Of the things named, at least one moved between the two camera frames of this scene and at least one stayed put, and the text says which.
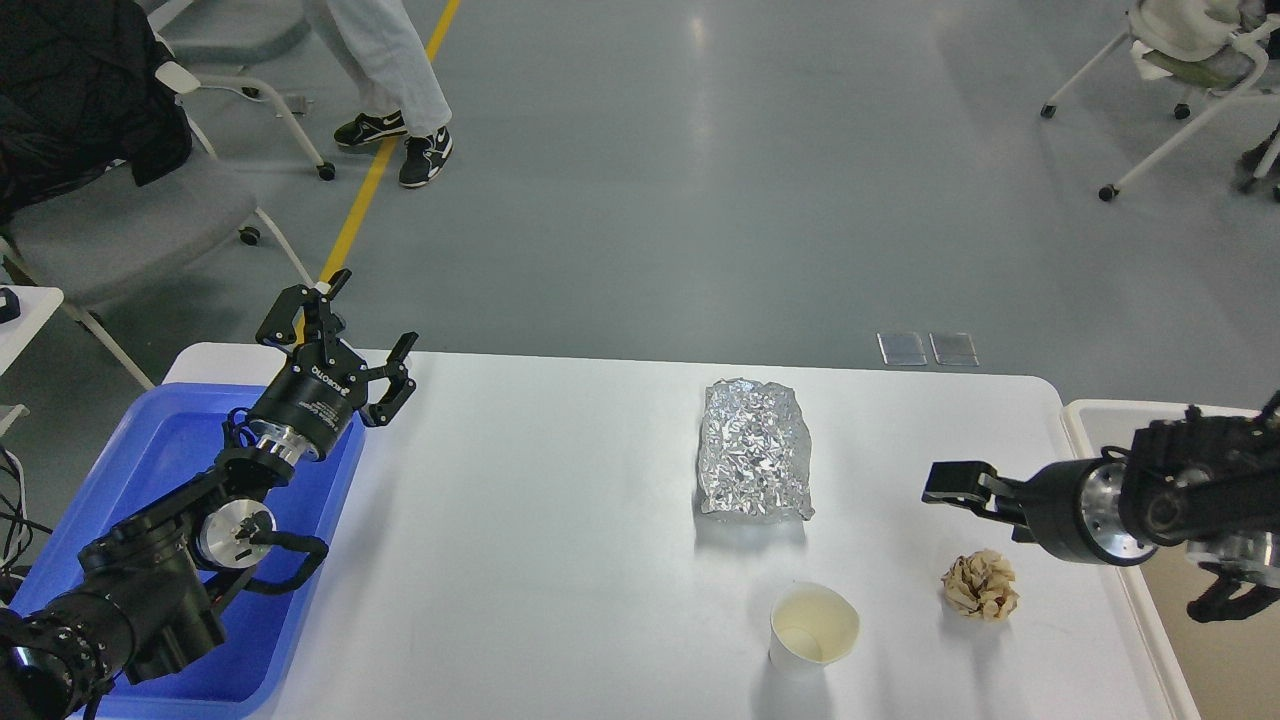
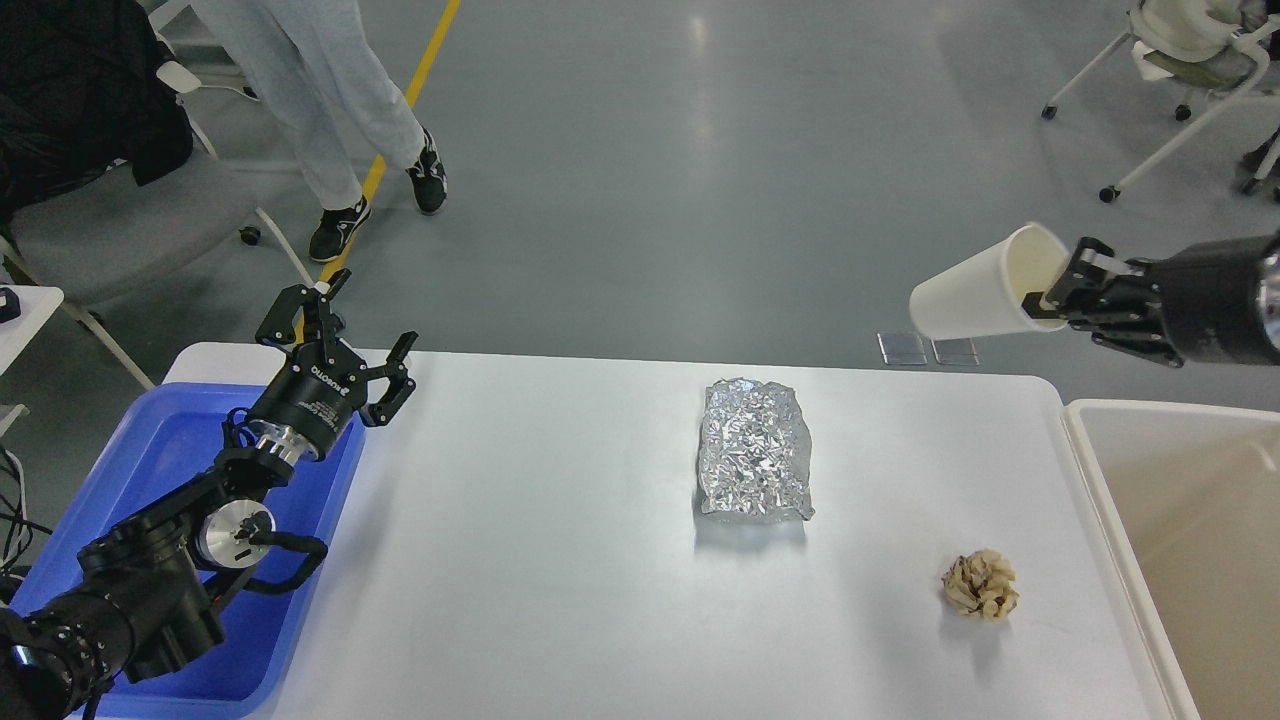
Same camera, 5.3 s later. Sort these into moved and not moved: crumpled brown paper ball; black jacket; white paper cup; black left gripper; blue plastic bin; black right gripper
Moved: white paper cup; black right gripper
Not moved: crumpled brown paper ball; blue plastic bin; black left gripper; black jacket
